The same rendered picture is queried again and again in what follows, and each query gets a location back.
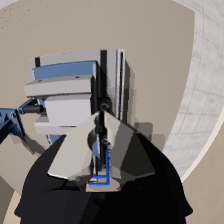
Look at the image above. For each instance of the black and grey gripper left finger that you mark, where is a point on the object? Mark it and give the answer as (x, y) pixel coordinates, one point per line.
(69, 158)

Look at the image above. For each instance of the grey metal block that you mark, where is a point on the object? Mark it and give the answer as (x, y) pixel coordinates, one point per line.
(69, 110)

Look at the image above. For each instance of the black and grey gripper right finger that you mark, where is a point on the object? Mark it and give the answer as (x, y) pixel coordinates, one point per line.
(134, 158)

